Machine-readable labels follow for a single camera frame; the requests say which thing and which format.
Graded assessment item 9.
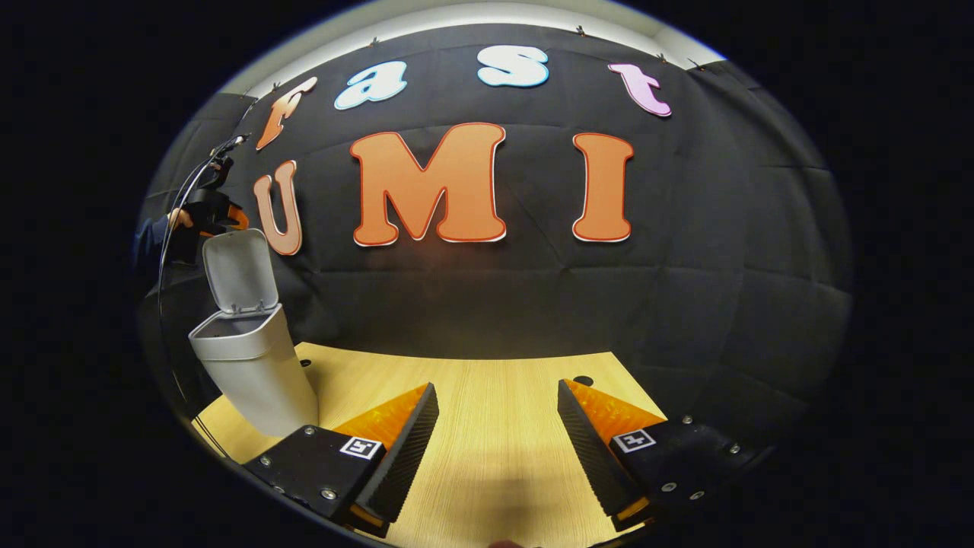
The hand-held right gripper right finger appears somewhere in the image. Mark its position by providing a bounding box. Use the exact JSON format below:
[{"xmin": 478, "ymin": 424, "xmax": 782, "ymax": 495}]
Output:
[{"xmin": 558, "ymin": 379, "xmax": 778, "ymax": 534}]

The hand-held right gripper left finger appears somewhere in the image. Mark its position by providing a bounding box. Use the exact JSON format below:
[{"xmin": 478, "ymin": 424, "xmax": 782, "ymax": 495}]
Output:
[{"xmin": 242, "ymin": 383, "xmax": 441, "ymax": 540}]

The white desktop garbage bin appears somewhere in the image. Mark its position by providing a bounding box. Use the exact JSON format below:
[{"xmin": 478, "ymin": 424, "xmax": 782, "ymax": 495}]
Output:
[{"xmin": 188, "ymin": 228, "xmax": 320, "ymax": 438}]

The wooden desktop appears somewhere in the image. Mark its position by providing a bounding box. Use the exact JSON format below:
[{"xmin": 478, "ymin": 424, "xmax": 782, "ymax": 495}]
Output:
[{"xmin": 190, "ymin": 342, "xmax": 670, "ymax": 548}]

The black backdrop cloth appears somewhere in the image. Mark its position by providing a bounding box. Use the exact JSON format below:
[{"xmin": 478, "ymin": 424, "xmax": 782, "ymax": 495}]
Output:
[{"xmin": 137, "ymin": 23, "xmax": 855, "ymax": 442}]

